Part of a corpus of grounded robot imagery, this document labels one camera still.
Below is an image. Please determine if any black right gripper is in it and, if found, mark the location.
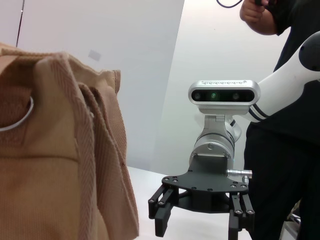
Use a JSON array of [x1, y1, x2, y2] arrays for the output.
[[148, 152, 256, 240]]

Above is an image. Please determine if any khaki canvas food bag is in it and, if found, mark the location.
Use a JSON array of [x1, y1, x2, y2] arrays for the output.
[[0, 42, 140, 240]]

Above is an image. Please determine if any person's hand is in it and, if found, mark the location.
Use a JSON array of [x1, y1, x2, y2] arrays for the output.
[[239, 0, 270, 25]]

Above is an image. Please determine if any person in black clothes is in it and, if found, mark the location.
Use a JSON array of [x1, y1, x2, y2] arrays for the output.
[[243, 0, 320, 240]]

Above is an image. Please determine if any grey wall switch plate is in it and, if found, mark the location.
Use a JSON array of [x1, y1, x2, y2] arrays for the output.
[[88, 49, 103, 61]]

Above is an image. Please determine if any thin black cable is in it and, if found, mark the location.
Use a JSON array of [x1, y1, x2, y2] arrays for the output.
[[215, 0, 243, 9]]

